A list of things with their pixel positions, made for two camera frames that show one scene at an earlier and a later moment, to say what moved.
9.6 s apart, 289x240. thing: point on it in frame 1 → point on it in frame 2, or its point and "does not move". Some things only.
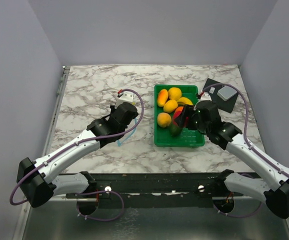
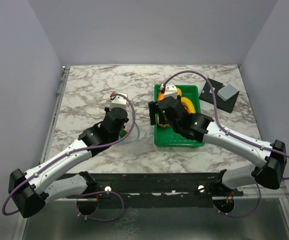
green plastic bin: (163, 137) does not move
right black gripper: (190, 111) → (154, 108)
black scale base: (227, 105) does not move
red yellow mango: (162, 97) does not move
